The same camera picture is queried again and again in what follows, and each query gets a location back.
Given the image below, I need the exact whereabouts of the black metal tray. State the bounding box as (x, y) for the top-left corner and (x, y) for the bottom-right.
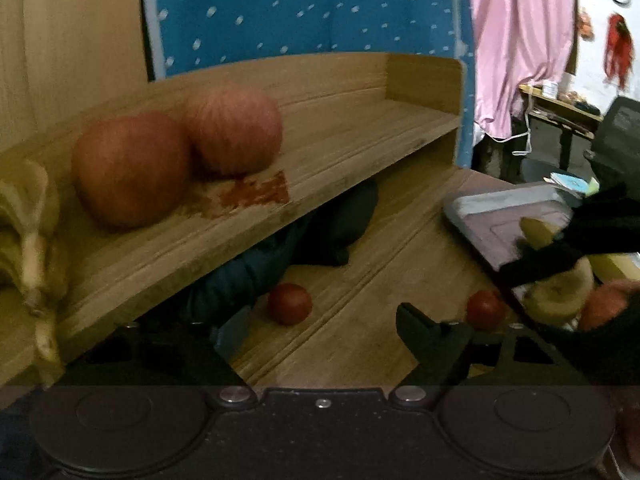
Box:
(442, 182), (576, 273)

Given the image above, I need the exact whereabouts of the dark blue cloth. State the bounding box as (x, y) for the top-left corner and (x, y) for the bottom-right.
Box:
(135, 180), (379, 331)

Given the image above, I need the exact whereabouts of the wooden board panel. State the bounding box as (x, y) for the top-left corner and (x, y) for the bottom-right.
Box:
(0, 0), (151, 151)

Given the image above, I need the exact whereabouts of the black office chair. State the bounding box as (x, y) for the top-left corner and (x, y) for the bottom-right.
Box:
(520, 95), (640, 201)

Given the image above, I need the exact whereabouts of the spotted ripe banana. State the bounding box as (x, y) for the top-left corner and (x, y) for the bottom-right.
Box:
(0, 159), (68, 386)

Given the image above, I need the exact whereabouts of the orange hanging decoration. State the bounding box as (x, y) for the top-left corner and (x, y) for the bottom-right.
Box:
(575, 7), (596, 41)

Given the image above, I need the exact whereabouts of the red hanging decoration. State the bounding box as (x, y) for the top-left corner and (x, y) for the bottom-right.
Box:
(602, 12), (636, 88)

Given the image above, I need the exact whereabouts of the pink curtain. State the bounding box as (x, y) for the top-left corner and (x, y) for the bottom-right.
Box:
(462, 0), (581, 141)

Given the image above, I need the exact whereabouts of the yellow banana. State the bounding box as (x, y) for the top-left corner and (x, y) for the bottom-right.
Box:
(522, 254), (640, 326)
(519, 216), (563, 251)

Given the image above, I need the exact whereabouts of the wooden shelf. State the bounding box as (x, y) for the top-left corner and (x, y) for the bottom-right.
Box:
(0, 51), (463, 386)

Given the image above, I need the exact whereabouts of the stack of books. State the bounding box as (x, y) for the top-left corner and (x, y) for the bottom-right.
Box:
(550, 172), (593, 196)

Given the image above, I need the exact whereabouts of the wooden desk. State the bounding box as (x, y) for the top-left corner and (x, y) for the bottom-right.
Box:
(518, 82), (606, 171)

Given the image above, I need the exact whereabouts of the white cable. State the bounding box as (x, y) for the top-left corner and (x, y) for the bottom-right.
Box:
(510, 92), (533, 156)

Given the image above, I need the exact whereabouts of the small red tomato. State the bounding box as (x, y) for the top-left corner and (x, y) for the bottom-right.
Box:
(466, 290), (507, 332)
(267, 282), (313, 326)

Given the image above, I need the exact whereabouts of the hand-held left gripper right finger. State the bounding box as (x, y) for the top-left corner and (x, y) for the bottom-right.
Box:
(396, 301), (593, 388)

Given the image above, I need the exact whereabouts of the blue white-dotted mattress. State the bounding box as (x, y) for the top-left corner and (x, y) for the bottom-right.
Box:
(142, 0), (476, 168)

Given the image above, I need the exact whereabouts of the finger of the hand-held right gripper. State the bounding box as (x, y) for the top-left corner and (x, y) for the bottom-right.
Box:
(499, 239), (589, 289)
(559, 184), (640, 257)

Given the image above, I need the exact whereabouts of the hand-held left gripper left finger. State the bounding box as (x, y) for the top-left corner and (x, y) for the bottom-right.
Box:
(75, 305), (256, 388)

